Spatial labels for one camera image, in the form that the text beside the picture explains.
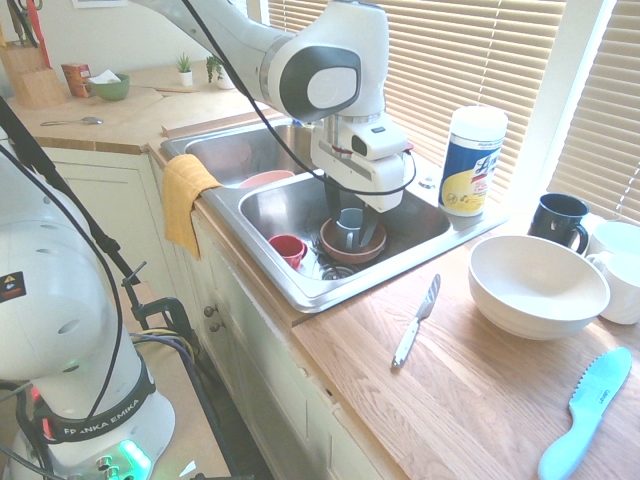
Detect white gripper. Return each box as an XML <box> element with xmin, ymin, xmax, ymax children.
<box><xmin>310</xmin><ymin>130</ymin><xmax>407</xmax><ymax>250</ymax></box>

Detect metal sink drain strainer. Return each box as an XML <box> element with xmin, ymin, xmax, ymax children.
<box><xmin>319</xmin><ymin>263</ymin><xmax>359</xmax><ymax>282</ymax></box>

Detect stainless steel double sink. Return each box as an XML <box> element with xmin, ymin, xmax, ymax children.
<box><xmin>159</xmin><ymin>117</ymin><xmax>512</xmax><ymax>314</ymax></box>

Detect light blue plastic knife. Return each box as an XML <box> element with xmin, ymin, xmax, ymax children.
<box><xmin>537</xmin><ymin>346</ymin><xmax>634</xmax><ymax>480</ymax></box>

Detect wooden knife block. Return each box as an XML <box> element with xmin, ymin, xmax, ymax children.
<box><xmin>0</xmin><ymin>41</ymin><xmax>69</xmax><ymax>111</ymax></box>

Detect grey-blue mug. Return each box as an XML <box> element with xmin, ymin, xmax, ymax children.
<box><xmin>335</xmin><ymin>206</ymin><xmax>370</xmax><ymax>251</ymax></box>

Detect brown wooden bowl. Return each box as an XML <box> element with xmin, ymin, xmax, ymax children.
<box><xmin>319</xmin><ymin>216</ymin><xmax>389</xmax><ymax>265</ymax></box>

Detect red cup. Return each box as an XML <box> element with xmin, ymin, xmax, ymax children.
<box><xmin>268</xmin><ymin>233</ymin><xmax>308</xmax><ymax>272</ymax></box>

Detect pink bowl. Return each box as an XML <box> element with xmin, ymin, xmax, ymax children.
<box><xmin>238</xmin><ymin>169</ymin><xmax>297</xmax><ymax>191</ymax></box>

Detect disinfecting wipes canister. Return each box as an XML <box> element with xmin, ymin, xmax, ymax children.
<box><xmin>437</xmin><ymin>105</ymin><xmax>510</xmax><ymax>218</ymax></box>

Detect wooden batten strip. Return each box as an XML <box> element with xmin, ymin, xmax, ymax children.
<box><xmin>160</xmin><ymin>106</ymin><xmax>281</xmax><ymax>139</ymax></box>

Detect yellow dish cloth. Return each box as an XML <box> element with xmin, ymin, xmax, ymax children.
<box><xmin>161</xmin><ymin>153</ymin><xmax>224</xmax><ymax>261</ymax></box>

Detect cream kitchen cabinet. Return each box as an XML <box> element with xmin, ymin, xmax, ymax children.
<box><xmin>45</xmin><ymin>146</ymin><xmax>407</xmax><ymax>480</ymax></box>

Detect wide wooden window blind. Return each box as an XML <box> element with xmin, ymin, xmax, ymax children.
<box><xmin>266</xmin><ymin>0</ymin><xmax>567</xmax><ymax>204</ymax></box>

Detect trailing plant white pot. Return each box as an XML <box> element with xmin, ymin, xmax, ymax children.
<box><xmin>205</xmin><ymin>54</ymin><xmax>237</xmax><ymax>92</ymax></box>

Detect large white bowl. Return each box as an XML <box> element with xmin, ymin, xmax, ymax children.
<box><xmin>467</xmin><ymin>234</ymin><xmax>613</xmax><ymax>342</ymax></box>

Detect black mug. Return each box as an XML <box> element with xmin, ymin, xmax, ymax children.
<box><xmin>526</xmin><ymin>192</ymin><xmax>592</xmax><ymax>257</ymax></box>

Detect black table clamp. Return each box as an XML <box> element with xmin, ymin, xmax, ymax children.
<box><xmin>119</xmin><ymin>260</ymin><xmax>202</xmax><ymax>354</ymax></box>

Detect small plant white pot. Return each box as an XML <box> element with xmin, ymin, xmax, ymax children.
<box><xmin>174</xmin><ymin>51</ymin><xmax>196</xmax><ymax>88</ymax></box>

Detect white mug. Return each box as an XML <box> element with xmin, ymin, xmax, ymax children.
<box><xmin>583</xmin><ymin>250</ymin><xmax>640</xmax><ymax>326</ymax></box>
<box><xmin>584</xmin><ymin>220</ymin><xmax>640</xmax><ymax>262</ymax></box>

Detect narrow wooden window blind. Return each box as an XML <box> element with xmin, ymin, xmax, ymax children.
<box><xmin>546</xmin><ymin>0</ymin><xmax>640</xmax><ymax>224</ymax></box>

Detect green bowl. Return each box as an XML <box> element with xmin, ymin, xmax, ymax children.
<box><xmin>88</xmin><ymin>73</ymin><xmax>132</xmax><ymax>103</ymax></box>

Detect metal spoon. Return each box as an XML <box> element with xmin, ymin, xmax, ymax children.
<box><xmin>39</xmin><ymin>115</ymin><xmax>105</xmax><ymax>128</ymax></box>

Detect orange cardboard box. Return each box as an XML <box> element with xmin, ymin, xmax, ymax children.
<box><xmin>60</xmin><ymin>62</ymin><xmax>94</xmax><ymax>98</ymax></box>

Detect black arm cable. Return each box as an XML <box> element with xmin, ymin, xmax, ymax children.
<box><xmin>180</xmin><ymin>0</ymin><xmax>417</xmax><ymax>197</ymax></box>

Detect coloured wire bundle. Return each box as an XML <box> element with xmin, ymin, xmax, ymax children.
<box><xmin>128</xmin><ymin>326</ymin><xmax>197</xmax><ymax>374</ymax></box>

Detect black base cable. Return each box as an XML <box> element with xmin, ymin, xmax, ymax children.
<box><xmin>0</xmin><ymin>95</ymin><xmax>125</xmax><ymax>421</ymax></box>

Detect red-handled utensil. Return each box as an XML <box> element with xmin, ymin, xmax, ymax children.
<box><xmin>27</xmin><ymin>0</ymin><xmax>53</xmax><ymax>70</ymax></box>

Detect dark-handled scissors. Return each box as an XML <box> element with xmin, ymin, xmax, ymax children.
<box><xmin>8</xmin><ymin>0</ymin><xmax>41</xmax><ymax>50</ymax></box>

